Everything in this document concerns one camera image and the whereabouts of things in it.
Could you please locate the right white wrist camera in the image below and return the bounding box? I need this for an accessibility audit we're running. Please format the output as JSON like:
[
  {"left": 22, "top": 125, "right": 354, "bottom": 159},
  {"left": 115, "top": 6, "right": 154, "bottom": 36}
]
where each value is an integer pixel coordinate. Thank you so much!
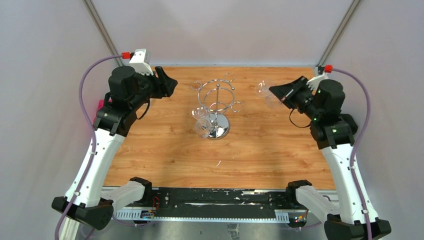
[{"left": 306, "top": 66, "right": 328, "bottom": 91}]

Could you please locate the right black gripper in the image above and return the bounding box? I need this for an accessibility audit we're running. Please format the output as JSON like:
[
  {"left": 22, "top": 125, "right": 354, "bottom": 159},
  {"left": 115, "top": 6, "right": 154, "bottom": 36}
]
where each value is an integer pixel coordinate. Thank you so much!
[{"left": 268, "top": 76, "right": 322, "bottom": 121}]

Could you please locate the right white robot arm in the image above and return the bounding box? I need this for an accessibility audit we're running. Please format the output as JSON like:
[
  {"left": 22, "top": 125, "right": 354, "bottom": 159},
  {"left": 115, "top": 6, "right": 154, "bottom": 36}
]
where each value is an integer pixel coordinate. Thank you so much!
[{"left": 269, "top": 76, "right": 392, "bottom": 240}]

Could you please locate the chrome wine glass rack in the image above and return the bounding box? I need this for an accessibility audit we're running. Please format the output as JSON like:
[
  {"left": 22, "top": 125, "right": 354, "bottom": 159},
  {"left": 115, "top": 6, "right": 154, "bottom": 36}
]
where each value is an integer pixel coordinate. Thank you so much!
[{"left": 189, "top": 73, "right": 244, "bottom": 140}]

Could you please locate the aluminium frame rail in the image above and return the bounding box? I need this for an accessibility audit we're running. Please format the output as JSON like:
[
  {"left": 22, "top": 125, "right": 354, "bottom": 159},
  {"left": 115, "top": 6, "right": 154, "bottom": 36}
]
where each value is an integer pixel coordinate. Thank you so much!
[{"left": 59, "top": 185, "right": 382, "bottom": 240}]

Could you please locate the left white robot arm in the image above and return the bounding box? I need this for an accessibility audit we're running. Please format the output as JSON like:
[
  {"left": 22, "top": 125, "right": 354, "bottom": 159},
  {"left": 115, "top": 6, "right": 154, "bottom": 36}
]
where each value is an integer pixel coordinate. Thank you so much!
[{"left": 51, "top": 66, "right": 178, "bottom": 230}]

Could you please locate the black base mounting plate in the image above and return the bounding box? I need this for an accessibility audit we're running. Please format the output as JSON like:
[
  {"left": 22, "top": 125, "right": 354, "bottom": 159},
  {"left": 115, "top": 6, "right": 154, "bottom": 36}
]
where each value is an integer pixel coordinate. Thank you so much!
[{"left": 112, "top": 187, "right": 320, "bottom": 220}]

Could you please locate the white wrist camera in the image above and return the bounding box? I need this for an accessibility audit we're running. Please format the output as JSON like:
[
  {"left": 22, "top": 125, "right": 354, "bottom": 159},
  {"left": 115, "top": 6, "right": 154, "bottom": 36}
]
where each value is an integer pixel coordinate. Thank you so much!
[
  {"left": 128, "top": 48, "right": 154, "bottom": 76},
  {"left": 306, "top": 66, "right": 328, "bottom": 91}
]

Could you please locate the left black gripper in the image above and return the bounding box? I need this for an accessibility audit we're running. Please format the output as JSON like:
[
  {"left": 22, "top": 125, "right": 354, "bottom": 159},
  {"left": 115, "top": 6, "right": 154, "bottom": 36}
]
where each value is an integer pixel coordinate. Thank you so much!
[{"left": 129, "top": 66, "right": 178, "bottom": 110}]

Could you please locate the pink cloth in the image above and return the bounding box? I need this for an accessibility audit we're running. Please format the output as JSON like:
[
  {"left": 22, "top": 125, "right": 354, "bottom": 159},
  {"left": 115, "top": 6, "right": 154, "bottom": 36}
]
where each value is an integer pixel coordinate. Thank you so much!
[{"left": 96, "top": 99, "right": 105, "bottom": 113}]

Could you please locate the black cloth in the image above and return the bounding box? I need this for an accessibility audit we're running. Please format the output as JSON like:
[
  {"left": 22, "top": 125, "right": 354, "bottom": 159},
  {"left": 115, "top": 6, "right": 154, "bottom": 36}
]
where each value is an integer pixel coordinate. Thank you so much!
[{"left": 340, "top": 113, "right": 358, "bottom": 135}]

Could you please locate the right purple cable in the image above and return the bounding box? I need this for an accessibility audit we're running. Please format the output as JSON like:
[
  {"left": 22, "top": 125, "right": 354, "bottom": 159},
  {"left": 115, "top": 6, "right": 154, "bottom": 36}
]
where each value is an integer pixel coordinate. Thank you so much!
[{"left": 323, "top": 64, "right": 374, "bottom": 240}]

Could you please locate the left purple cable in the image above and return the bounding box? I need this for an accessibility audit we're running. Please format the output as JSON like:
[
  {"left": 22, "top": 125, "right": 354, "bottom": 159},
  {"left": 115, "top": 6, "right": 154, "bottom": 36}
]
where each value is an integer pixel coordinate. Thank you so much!
[{"left": 53, "top": 51, "right": 132, "bottom": 240}]

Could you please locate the purple cable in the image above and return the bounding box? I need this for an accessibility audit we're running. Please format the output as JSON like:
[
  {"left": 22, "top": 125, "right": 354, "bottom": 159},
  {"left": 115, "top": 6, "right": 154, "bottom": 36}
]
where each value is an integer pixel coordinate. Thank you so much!
[
  {"left": 323, "top": 64, "right": 374, "bottom": 240},
  {"left": 53, "top": 51, "right": 132, "bottom": 240}
]

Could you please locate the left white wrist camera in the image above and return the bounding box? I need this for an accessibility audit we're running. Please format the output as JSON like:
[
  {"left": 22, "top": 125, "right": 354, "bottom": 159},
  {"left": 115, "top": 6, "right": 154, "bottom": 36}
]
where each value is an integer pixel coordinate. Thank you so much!
[{"left": 128, "top": 48, "right": 154, "bottom": 76}]

